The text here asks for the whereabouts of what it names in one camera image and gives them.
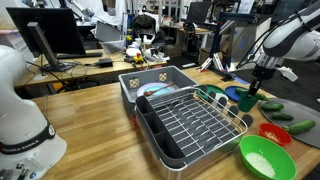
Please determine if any grey plastic bin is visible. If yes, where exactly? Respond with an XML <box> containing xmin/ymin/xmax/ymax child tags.
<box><xmin>118</xmin><ymin>65</ymin><xmax>200</xmax><ymax>119</ymax></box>

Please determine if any wooden background desk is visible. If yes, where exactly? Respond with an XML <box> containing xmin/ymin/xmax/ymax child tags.
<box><xmin>13</xmin><ymin>49</ymin><xmax>168</xmax><ymax>88</ymax></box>

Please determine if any orange bowl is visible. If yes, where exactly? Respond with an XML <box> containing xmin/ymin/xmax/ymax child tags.
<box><xmin>258</xmin><ymin>122</ymin><xmax>294</xmax><ymax>147</ymax></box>

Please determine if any grey round tray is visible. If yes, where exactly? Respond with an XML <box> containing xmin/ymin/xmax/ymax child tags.
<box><xmin>258</xmin><ymin>97</ymin><xmax>320</xmax><ymax>149</ymax></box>

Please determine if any grey dish rack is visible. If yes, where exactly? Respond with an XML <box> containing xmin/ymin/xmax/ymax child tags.
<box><xmin>134</xmin><ymin>84</ymin><xmax>254</xmax><ymax>180</ymax></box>

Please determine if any black power adapter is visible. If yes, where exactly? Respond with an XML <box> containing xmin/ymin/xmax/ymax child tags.
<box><xmin>98</xmin><ymin>57</ymin><xmax>114</xmax><ymax>68</ymax></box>

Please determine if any green plate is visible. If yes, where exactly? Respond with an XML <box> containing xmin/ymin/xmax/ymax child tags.
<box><xmin>196</xmin><ymin>84</ymin><xmax>228</xmax><ymax>101</ymax></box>

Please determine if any dark jacket on chair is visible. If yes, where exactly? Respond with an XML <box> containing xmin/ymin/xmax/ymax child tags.
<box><xmin>130</xmin><ymin>13</ymin><xmax>158</xmax><ymax>38</ymax></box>

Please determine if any medium cucumber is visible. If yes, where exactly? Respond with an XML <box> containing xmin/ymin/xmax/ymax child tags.
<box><xmin>260</xmin><ymin>102</ymin><xmax>285</xmax><ymax>112</ymax></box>

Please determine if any black computer monitor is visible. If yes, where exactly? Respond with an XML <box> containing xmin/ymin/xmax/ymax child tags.
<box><xmin>5</xmin><ymin>7</ymin><xmax>87</xmax><ymax>58</ymax></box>

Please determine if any pale plate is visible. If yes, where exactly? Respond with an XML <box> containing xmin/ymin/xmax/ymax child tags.
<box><xmin>136</xmin><ymin>82</ymin><xmax>176</xmax><ymax>98</ymax></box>

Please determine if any black keyboard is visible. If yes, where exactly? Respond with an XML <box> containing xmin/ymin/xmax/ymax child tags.
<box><xmin>55</xmin><ymin>50</ymin><xmax>104</xmax><ymax>60</ymax></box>

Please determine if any clear plastic tub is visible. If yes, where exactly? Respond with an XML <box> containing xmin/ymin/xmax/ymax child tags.
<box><xmin>100</xmin><ymin>39</ymin><xmax>127</xmax><ymax>54</ymax></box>

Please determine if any white round container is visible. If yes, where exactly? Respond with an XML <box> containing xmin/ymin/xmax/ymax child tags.
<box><xmin>125</xmin><ymin>46</ymin><xmax>143</xmax><ymax>58</ymax></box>

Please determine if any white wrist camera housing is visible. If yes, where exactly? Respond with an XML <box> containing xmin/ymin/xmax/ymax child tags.
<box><xmin>275</xmin><ymin>65</ymin><xmax>299</xmax><ymax>83</ymax></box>

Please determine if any dark green cup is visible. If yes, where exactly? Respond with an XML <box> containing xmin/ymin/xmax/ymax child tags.
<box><xmin>237</xmin><ymin>90</ymin><xmax>260</xmax><ymax>113</ymax></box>

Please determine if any metal panel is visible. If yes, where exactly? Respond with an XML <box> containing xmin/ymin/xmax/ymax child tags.
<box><xmin>229</xmin><ymin>16</ymin><xmax>273</xmax><ymax>69</ymax></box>

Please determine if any dark camera stand post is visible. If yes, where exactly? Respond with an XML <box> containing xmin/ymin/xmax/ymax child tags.
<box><xmin>209</xmin><ymin>12</ymin><xmax>261</xmax><ymax>73</ymax></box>

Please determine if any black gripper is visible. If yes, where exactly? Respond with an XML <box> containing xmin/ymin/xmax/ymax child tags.
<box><xmin>247</xmin><ymin>64</ymin><xmax>278</xmax><ymax>98</ymax></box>

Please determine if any large cucumber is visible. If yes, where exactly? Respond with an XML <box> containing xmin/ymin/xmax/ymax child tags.
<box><xmin>282</xmin><ymin>119</ymin><xmax>317</xmax><ymax>136</ymax></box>

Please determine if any small red object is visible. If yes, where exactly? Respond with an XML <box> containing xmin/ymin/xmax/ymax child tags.
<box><xmin>130</xmin><ymin>114</ymin><xmax>139</xmax><ymax>130</ymax></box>

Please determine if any bright green bowl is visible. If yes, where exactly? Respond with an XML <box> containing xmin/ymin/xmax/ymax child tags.
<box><xmin>238</xmin><ymin>134</ymin><xmax>298</xmax><ymax>180</ymax></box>

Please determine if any wooden spoon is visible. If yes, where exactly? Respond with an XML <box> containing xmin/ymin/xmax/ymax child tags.
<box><xmin>143</xmin><ymin>83</ymin><xmax>177</xmax><ymax>97</ymax></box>

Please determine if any yellow toy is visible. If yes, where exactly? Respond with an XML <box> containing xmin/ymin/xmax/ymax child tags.
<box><xmin>133</xmin><ymin>53</ymin><xmax>145</xmax><ymax>65</ymax></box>

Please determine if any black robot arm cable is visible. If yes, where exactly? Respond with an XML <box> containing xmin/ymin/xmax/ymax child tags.
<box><xmin>244</xmin><ymin>13</ymin><xmax>303</xmax><ymax>69</ymax></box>

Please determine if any grey monitor stand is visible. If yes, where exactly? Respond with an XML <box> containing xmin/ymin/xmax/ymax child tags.
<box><xmin>26</xmin><ymin>21</ymin><xmax>78</xmax><ymax>73</ymax></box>

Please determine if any cucumber lying on plate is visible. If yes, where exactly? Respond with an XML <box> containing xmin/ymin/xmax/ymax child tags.
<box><xmin>234</xmin><ymin>87</ymin><xmax>269</xmax><ymax>102</ymax></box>

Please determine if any dark background monitor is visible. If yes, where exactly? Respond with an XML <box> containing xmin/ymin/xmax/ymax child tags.
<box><xmin>185</xmin><ymin>1</ymin><xmax>213</xmax><ymax>25</ymax></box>

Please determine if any small thin cucumber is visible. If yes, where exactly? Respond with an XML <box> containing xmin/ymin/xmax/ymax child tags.
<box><xmin>270</xmin><ymin>112</ymin><xmax>295</xmax><ymax>122</ymax></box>

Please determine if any blue plate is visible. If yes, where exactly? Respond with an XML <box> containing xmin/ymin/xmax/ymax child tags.
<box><xmin>224</xmin><ymin>85</ymin><xmax>249</xmax><ymax>103</ymax></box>

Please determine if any blue tape patch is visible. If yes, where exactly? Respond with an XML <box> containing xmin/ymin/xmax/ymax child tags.
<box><xmin>234</xmin><ymin>76</ymin><xmax>251</xmax><ymax>86</ymax></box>

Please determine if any white and black clamp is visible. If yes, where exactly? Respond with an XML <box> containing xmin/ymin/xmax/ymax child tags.
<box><xmin>196</xmin><ymin>53</ymin><xmax>236</xmax><ymax>81</ymax></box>

